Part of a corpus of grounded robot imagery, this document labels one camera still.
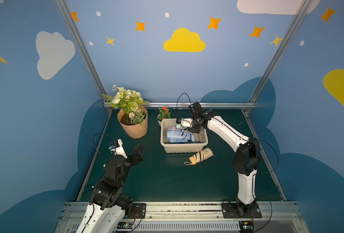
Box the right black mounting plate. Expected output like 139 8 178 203
221 202 262 219

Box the right green circuit board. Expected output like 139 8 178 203
239 221 254 233

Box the aluminium frame post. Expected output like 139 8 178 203
248 0 312 108
55 0 107 100

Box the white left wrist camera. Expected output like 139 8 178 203
109 139 127 159

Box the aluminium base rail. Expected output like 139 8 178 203
56 201 309 233

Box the green circuit board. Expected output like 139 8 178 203
239 221 254 233
116 222 136 232

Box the lilac umbrella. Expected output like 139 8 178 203
168 125 185 131

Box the black mounting plate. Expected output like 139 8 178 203
124 203 147 219
221 202 262 219

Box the tan umbrella with black strap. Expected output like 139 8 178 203
184 148 213 166

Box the pale blue umbrella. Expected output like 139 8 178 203
166 130 196 144

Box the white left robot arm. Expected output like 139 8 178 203
77 145 144 233

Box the aluminium frame right post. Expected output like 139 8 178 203
248 0 312 108

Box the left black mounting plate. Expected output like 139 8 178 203
124 203 147 219

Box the aluminium frame back bar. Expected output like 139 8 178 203
103 102 256 109

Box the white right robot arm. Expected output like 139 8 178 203
189 106 260 217

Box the tan pot with white flowers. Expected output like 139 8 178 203
102 85 149 139

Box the beige plastic storage box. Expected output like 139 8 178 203
160 118 208 153

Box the aluminium frame left post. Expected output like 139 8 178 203
55 0 107 100

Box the small pink flower pot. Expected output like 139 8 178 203
157 106 171 126

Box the left green circuit board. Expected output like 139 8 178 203
116 222 136 232

